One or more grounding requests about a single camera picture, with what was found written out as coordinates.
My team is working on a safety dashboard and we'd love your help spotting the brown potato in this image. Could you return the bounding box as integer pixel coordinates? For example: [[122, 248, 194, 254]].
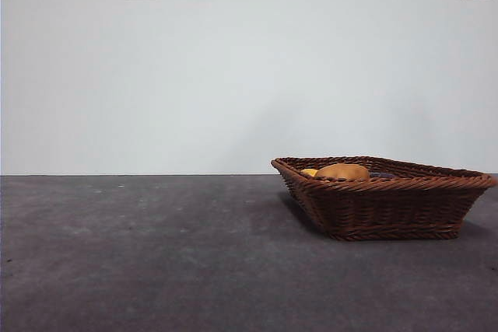
[[314, 163, 370, 182]]

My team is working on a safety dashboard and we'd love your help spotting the brown wicker basket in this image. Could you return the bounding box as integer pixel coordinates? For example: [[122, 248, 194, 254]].
[[270, 156, 498, 242]]

